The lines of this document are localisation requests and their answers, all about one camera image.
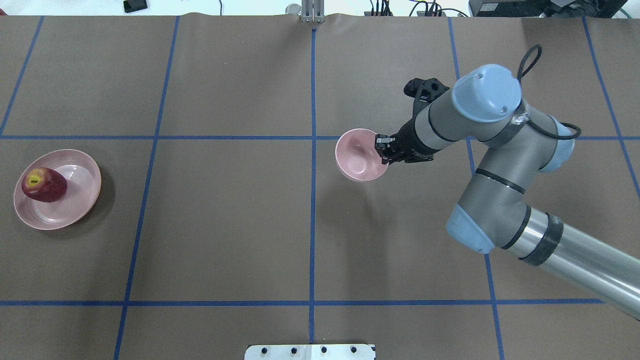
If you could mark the pink bowl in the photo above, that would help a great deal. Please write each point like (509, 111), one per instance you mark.
(356, 156)

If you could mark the pink plate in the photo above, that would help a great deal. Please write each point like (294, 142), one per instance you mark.
(84, 183)

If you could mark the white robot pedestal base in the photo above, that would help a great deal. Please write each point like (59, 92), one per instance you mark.
(338, 351)

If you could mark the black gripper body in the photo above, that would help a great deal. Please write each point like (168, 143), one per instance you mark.
(407, 140)

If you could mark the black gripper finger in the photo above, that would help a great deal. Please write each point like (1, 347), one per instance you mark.
(389, 157)
(384, 143)

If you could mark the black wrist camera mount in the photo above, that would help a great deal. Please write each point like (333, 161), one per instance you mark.
(426, 90)

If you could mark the lower black usb hub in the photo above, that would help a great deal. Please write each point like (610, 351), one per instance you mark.
(432, 9)

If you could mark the aluminium frame post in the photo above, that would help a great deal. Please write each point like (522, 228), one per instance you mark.
(312, 11)

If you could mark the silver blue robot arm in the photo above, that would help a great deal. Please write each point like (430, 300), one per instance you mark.
(521, 141)

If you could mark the red apple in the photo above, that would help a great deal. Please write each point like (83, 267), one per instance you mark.
(44, 185)

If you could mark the upper black usb hub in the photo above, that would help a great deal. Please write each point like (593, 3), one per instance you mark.
(379, 8)

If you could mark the black usb hub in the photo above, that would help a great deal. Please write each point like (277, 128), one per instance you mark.
(379, 8)
(432, 9)

